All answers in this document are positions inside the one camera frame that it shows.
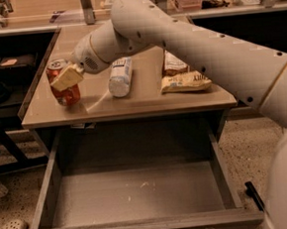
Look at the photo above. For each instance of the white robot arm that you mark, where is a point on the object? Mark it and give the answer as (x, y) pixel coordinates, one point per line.
(254, 74)

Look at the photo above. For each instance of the open grey top drawer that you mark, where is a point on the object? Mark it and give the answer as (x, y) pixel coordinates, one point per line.
(163, 174)

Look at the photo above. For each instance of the white plastic bottle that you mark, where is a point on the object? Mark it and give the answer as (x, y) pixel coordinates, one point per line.
(120, 77)

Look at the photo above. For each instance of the grey cabinet with tabletop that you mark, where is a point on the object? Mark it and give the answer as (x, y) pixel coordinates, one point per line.
(96, 104)

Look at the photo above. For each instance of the red coke can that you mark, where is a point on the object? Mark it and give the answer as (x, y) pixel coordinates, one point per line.
(70, 95)

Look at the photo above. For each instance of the brown and yellow chip bag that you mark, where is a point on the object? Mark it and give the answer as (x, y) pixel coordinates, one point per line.
(177, 76)

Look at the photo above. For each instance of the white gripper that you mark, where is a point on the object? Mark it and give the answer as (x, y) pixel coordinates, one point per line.
(83, 57)

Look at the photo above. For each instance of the black side table frame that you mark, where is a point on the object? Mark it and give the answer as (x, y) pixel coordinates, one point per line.
(9, 119)

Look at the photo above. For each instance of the black bar on floor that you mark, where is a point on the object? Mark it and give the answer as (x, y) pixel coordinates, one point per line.
(252, 192)

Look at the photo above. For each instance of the black box on shelf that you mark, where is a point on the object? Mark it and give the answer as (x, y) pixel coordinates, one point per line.
(18, 69)

